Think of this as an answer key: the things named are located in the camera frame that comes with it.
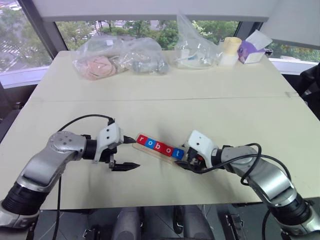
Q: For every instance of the blue letter tile o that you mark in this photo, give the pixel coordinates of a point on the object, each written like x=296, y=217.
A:
x=149, y=143

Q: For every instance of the cream paper cup stack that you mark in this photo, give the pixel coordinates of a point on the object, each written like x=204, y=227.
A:
x=230, y=50

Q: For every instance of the red letter tile r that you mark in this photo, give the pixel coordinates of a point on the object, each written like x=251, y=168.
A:
x=140, y=139

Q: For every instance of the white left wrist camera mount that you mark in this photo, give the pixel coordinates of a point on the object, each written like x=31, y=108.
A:
x=108, y=135

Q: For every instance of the small magenta object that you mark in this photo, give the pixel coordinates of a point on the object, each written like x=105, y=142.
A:
x=158, y=147

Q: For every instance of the dark window frame post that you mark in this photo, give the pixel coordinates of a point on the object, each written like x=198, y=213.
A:
x=42, y=27

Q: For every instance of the black office chair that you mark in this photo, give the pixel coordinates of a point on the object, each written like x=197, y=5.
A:
x=311, y=82

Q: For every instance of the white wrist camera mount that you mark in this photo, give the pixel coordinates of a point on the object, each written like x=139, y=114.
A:
x=200, y=142
x=108, y=135

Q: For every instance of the clear bag with grey cylinders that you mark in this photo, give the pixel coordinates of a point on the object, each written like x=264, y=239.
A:
x=147, y=66

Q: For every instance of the clear bag with pink items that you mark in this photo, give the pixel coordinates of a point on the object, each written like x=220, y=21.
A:
x=98, y=66

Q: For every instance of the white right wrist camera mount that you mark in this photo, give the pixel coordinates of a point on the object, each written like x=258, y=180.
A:
x=200, y=142

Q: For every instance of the red letter o block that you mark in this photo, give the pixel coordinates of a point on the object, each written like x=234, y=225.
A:
x=168, y=150

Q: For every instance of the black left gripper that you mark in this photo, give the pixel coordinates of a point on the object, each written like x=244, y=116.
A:
x=110, y=155

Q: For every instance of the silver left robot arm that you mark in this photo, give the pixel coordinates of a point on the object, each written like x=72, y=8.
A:
x=40, y=165

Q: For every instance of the light wooden letter tray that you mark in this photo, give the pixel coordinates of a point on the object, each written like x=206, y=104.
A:
x=150, y=151

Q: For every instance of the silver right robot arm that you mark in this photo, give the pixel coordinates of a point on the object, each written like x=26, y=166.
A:
x=265, y=172

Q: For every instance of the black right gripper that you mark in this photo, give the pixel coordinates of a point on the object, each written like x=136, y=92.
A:
x=193, y=155

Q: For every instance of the purple tissue box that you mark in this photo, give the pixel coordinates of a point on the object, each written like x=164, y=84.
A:
x=250, y=53

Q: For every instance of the dark grey rounded shape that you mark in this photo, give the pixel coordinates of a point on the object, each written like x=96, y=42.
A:
x=127, y=225

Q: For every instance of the tall clear plastic bag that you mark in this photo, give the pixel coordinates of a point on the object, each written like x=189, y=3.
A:
x=192, y=50

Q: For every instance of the blue letter t block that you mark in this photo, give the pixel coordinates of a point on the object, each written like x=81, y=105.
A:
x=178, y=154

